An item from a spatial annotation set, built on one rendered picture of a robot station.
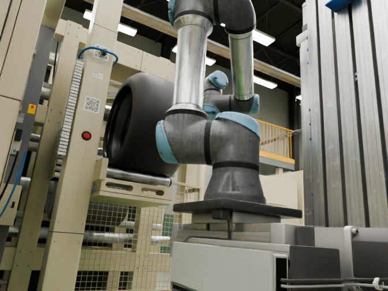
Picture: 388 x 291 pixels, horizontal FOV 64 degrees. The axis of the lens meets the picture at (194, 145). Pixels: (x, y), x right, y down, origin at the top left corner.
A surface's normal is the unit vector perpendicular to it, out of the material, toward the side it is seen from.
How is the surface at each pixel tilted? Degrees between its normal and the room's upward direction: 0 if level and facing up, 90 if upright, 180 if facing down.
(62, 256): 90
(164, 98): 74
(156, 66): 90
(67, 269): 90
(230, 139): 92
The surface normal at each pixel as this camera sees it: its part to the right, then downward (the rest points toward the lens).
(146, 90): -0.18, -0.52
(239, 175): 0.11, -0.55
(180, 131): -0.20, -0.26
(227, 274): -0.87, -0.20
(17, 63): 0.54, -0.20
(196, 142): -0.22, 0.00
